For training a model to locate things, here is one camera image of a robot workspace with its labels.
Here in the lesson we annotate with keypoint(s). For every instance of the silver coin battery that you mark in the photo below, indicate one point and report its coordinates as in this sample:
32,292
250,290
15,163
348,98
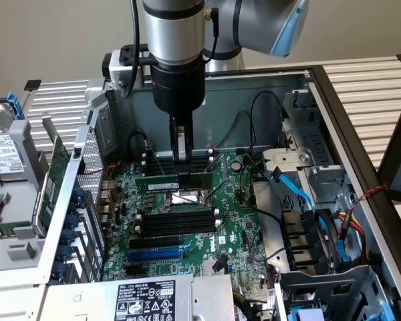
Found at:
234,164

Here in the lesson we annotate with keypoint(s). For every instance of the silver chipset heat sink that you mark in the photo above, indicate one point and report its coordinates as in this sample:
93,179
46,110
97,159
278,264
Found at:
208,267

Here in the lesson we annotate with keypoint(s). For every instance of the grey power supply unit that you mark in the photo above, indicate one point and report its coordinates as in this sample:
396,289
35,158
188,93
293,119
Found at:
87,297

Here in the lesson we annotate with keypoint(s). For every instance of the open PC case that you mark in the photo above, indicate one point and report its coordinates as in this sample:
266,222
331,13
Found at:
220,97

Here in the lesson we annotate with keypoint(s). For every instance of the black RAM slot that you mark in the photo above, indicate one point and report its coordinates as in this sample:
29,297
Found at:
198,164
177,231
198,156
198,152
198,160
177,220
177,225
177,215

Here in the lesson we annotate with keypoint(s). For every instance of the green graphics card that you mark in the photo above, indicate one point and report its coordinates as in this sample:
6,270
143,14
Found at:
55,174

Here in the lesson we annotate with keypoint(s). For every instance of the black plastic fan shroud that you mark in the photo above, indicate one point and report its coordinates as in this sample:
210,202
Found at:
300,234

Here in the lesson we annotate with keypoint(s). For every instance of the long blue expansion slot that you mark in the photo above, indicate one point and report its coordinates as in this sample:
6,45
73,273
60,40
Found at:
153,257

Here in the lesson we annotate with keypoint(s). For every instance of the long black expansion slot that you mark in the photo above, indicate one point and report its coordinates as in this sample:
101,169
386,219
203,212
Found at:
153,242

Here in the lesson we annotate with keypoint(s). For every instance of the silver hard disk drive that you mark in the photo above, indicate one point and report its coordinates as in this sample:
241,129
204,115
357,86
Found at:
0,150

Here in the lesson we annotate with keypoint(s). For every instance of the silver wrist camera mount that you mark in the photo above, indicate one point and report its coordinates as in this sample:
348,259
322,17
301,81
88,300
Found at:
115,68

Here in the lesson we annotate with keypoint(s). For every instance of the short black expansion slot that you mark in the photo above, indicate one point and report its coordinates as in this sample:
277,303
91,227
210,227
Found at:
134,270

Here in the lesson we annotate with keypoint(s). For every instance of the grey perforated disk bay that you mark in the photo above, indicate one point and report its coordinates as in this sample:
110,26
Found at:
321,284

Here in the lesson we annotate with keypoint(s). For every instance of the metal disk bay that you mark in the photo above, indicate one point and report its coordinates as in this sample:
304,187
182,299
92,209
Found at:
287,160

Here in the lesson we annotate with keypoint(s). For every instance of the green motherboard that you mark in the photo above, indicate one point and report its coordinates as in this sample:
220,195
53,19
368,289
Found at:
234,214

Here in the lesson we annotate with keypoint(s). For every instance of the thin metal locking lever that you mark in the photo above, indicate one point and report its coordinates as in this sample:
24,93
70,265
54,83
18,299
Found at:
155,158

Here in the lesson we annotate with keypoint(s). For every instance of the CPU socket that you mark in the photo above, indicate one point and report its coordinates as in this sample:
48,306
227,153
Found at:
187,200

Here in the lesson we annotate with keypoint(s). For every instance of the grey parts rack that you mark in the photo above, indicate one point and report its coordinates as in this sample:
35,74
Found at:
20,160

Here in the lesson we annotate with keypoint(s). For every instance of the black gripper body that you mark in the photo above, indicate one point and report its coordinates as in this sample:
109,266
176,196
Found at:
178,90

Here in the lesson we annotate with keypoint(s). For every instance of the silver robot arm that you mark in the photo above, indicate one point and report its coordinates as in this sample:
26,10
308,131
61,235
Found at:
173,33

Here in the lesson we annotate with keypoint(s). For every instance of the green RAM stick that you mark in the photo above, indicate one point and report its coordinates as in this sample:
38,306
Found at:
6,232
157,184

